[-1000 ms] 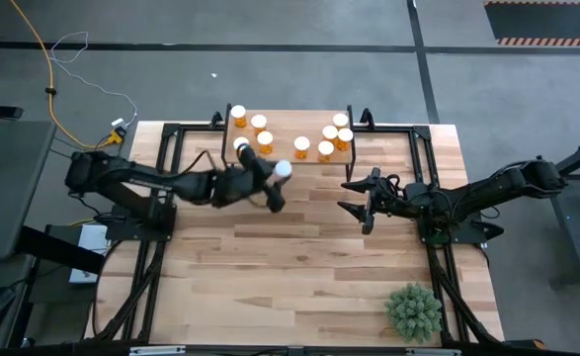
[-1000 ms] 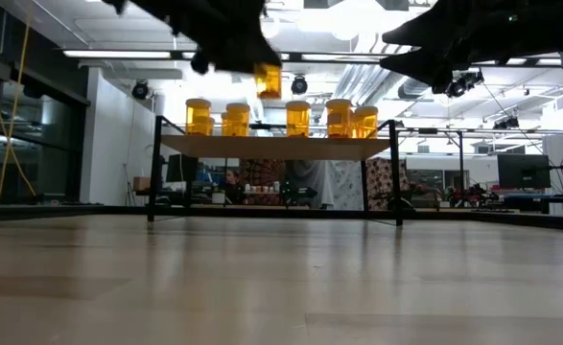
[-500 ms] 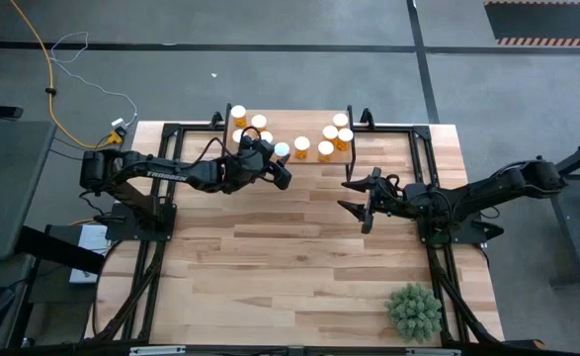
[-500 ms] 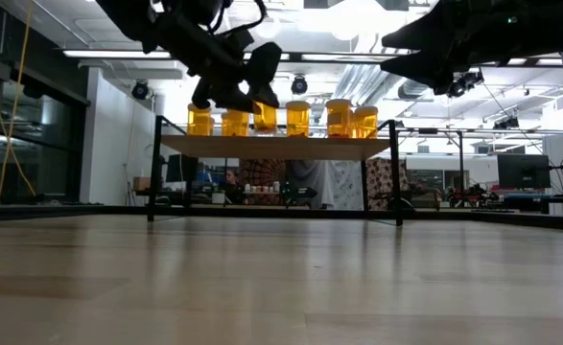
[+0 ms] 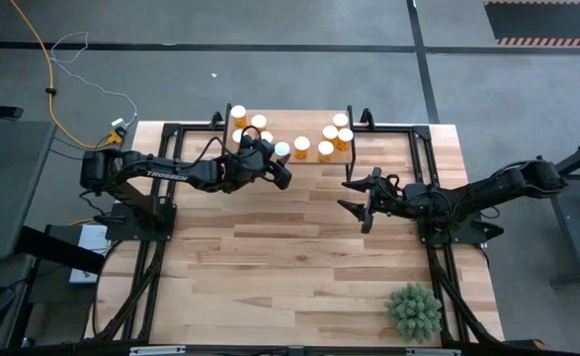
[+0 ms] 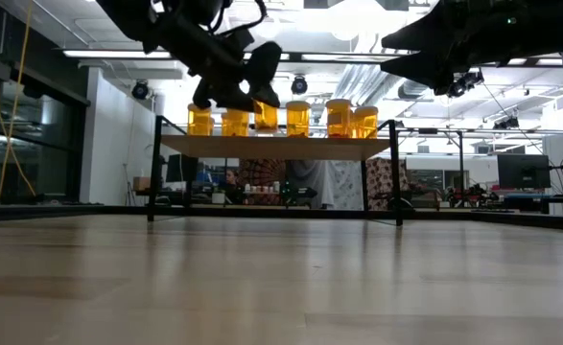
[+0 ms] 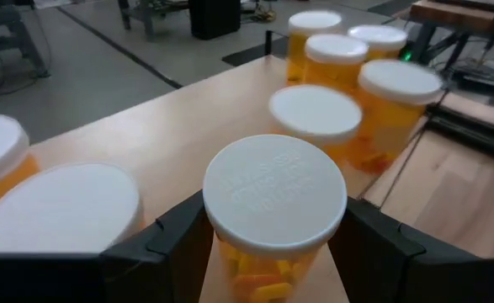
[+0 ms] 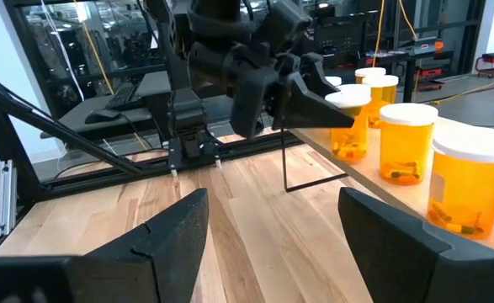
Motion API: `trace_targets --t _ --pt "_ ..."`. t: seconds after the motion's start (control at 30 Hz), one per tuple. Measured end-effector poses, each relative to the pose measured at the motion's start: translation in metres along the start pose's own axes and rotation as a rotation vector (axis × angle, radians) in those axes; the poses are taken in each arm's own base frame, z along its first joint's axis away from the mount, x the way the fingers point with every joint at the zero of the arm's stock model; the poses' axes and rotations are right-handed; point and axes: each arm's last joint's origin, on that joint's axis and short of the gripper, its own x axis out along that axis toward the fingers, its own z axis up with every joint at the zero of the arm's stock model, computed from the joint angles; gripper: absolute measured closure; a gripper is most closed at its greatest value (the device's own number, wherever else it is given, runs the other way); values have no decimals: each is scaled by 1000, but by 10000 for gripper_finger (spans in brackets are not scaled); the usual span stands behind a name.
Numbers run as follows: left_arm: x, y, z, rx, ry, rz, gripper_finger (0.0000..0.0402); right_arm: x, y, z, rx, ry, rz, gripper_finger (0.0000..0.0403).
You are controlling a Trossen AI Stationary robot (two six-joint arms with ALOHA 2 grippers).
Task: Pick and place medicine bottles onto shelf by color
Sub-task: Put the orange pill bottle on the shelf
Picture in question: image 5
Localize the black metal side stand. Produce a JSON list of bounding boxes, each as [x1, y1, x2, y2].
[[547, 133, 580, 289]]

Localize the black mat hazard stripes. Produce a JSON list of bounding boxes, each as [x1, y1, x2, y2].
[[483, 0, 580, 48]]

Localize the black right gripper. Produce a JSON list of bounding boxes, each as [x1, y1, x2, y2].
[[337, 166, 409, 234]]

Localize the black aluminium rig frame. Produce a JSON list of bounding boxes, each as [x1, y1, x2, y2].
[[84, 106, 542, 356]]

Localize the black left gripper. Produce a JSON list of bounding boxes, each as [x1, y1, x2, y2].
[[222, 139, 295, 194]]

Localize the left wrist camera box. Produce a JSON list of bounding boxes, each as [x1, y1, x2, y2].
[[252, 138, 276, 160]]

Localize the silver aluminium bracket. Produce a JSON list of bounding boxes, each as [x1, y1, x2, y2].
[[128, 345, 188, 356]]

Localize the wooden shelf black metal frame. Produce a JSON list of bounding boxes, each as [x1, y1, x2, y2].
[[223, 103, 358, 182]]

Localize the thin white cable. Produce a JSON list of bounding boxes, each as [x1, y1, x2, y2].
[[48, 31, 139, 126]]

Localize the yellow cable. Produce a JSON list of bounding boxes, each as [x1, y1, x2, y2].
[[8, 0, 123, 149]]

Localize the green artificial plant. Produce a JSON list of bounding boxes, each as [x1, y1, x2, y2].
[[384, 282, 444, 345]]

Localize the white power supply box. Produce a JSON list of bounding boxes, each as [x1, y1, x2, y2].
[[68, 223, 112, 286]]

